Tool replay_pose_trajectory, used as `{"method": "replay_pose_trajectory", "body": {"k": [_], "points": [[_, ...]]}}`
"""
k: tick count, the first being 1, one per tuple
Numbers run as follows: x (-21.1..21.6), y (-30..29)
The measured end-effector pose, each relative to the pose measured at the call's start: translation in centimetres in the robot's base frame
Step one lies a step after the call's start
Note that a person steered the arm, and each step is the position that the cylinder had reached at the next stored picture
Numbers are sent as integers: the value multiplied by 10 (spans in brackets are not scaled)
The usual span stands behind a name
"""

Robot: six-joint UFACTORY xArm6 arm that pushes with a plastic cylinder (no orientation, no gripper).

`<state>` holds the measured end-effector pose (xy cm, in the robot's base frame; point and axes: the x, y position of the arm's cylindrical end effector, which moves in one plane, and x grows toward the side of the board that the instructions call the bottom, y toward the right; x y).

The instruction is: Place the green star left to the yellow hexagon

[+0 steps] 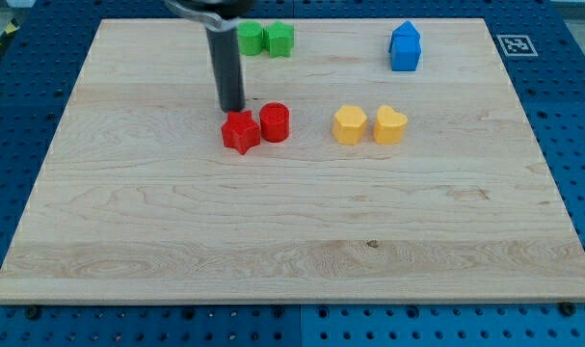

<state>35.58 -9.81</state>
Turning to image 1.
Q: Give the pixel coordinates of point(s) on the red star block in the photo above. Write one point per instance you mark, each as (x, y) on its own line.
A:
(240, 131)

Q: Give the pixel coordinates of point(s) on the yellow hexagon block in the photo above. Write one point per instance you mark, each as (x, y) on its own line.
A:
(349, 124)

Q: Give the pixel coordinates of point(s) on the light wooden board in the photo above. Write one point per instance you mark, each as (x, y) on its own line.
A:
(138, 202)

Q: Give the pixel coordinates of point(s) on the silver black robot arm flange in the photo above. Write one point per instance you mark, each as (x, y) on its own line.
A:
(215, 15)

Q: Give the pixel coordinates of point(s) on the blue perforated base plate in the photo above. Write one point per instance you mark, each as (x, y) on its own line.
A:
(39, 68)

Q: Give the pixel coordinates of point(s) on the white fiducial marker tag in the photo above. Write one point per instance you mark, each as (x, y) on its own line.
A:
(517, 45)

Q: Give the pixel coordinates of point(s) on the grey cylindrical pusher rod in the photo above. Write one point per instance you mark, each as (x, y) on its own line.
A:
(226, 64)

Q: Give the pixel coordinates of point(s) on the blue pentagon house block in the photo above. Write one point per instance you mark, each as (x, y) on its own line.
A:
(405, 30)

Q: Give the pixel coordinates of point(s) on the green star block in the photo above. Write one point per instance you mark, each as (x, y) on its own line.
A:
(279, 39)

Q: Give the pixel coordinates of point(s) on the yellow heart block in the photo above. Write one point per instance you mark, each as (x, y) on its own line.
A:
(390, 126)

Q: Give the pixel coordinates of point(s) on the red cylinder block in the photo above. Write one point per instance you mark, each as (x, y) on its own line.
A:
(274, 122)

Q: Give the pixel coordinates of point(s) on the green cylinder block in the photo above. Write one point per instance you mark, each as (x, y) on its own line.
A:
(250, 38)

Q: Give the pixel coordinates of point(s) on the blue cube block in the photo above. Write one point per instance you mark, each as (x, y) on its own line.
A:
(405, 53)

